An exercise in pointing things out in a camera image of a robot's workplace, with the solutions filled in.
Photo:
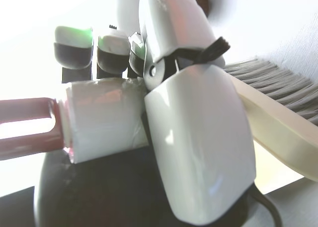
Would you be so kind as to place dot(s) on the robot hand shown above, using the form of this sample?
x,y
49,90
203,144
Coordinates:
x,y
203,137

